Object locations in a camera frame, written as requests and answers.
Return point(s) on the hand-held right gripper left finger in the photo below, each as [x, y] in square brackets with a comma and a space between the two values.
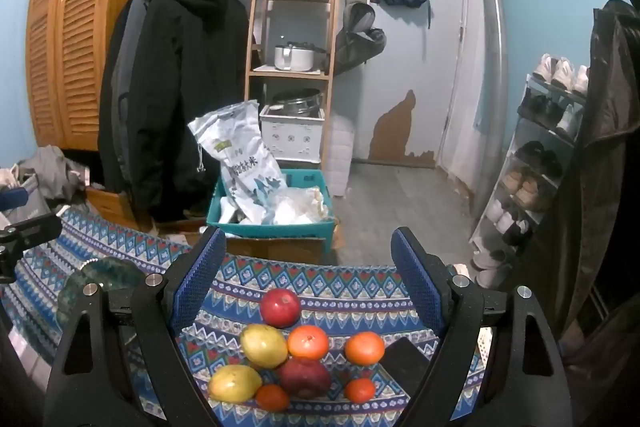
[200, 277]

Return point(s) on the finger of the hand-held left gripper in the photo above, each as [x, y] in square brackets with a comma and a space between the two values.
[32, 229]
[12, 198]

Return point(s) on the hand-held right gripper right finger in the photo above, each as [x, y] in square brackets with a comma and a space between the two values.
[415, 277]

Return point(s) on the bright red apple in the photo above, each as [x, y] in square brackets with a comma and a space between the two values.
[280, 307]

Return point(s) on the large orange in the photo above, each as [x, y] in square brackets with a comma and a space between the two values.
[365, 348]
[308, 342]

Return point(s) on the dark glass plate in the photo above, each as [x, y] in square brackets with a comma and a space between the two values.
[107, 274]

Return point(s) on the yellow lemon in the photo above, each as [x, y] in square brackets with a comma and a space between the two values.
[263, 346]
[234, 383]

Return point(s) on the small tangerine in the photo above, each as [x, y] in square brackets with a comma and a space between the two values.
[360, 390]
[272, 397]

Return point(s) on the dark red apple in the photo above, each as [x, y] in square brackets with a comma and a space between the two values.
[303, 377]

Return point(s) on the grey clothes pile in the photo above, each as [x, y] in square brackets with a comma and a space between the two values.
[50, 172]

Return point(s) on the teal plastic basket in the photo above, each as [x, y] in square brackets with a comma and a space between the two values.
[270, 229]

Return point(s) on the large cardboard box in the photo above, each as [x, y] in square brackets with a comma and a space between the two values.
[280, 249]

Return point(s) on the black phone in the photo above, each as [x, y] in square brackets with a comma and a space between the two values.
[406, 363]

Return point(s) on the patterned blue tablecloth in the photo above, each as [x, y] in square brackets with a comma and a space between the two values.
[325, 277]

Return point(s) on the clear plastic bag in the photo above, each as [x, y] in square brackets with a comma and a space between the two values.
[300, 207]

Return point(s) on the white shoe rack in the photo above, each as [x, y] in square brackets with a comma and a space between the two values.
[500, 187]

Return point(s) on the white rice bag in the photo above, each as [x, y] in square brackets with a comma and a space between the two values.
[240, 157]

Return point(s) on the shoe rack with shoes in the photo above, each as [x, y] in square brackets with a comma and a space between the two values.
[530, 192]

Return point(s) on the white foam box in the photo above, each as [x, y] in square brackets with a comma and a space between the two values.
[340, 154]

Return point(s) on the white patterned crate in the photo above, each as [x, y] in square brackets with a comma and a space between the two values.
[292, 138]

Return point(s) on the wooden louvered wardrobe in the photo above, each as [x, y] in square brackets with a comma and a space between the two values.
[75, 32]

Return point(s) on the grey jacket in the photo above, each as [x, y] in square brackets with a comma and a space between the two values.
[127, 57]

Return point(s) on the black hooded jacket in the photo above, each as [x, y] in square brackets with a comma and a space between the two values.
[195, 82]

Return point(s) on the steel pot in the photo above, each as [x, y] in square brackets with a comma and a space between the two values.
[297, 103]

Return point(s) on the dark brown coat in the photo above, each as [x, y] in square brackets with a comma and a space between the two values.
[600, 182]

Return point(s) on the white door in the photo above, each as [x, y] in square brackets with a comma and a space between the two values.
[415, 57]

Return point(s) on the wooden shelf rack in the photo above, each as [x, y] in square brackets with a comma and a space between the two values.
[300, 76]

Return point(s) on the grey pipe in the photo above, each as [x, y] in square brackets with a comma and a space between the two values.
[492, 57]

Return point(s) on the white pot with lid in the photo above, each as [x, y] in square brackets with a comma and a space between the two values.
[295, 56]

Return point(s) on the grey hanging bag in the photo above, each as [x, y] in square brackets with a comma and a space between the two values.
[357, 34]

